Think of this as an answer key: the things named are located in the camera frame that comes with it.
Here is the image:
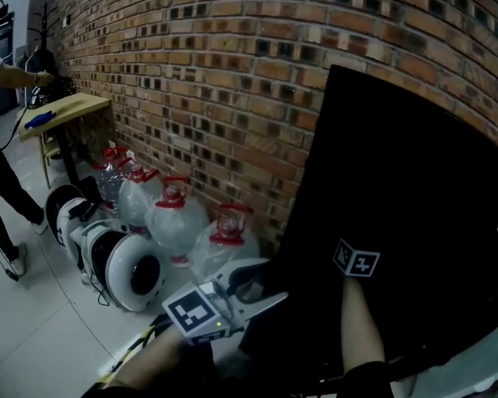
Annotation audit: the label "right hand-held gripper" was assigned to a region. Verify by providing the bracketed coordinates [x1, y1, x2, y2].
[333, 238, 382, 278]

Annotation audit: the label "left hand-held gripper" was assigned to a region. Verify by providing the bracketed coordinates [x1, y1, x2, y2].
[161, 257, 290, 347]

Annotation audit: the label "black refrigerator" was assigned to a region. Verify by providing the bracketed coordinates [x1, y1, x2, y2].
[238, 64, 498, 379]

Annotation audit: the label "person's left forearm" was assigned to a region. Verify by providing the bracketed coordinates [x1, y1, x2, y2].
[115, 325, 197, 390]

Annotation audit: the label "person's right forearm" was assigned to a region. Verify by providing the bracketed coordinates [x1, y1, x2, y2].
[340, 278, 388, 375]

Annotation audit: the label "person's black clothing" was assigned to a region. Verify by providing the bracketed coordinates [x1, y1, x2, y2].
[81, 344, 416, 398]

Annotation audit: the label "white round fan heaters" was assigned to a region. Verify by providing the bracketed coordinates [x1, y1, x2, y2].
[82, 221, 168, 313]

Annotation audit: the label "crumpled clear water jug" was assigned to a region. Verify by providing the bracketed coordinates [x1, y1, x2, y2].
[91, 147, 130, 216]

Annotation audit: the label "white round balance scooter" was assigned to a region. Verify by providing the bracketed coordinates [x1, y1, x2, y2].
[45, 183, 103, 261]

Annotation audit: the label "wooden stool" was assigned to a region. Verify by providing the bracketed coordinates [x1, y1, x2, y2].
[39, 130, 64, 191]

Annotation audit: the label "yellow wooden table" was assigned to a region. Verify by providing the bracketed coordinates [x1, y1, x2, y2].
[18, 93, 111, 190]

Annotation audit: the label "blue cloth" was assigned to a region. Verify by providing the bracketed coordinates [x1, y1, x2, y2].
[23, 111, 57, 131]

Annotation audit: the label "black bag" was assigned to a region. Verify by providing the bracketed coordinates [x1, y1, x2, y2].
[45, 47, 78, 100]

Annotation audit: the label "black coat rack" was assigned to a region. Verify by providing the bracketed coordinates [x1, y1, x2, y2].
[27, 2, 61, 83]

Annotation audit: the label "clear water jug red handle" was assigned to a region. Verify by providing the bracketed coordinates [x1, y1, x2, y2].
[116, 166, 164, 236]
[144, 176, 211, 269]
[190, 203, 262, 284]

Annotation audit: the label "thin black scooter cable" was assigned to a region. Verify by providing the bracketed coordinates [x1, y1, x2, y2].
[89, 271, 111, 308]

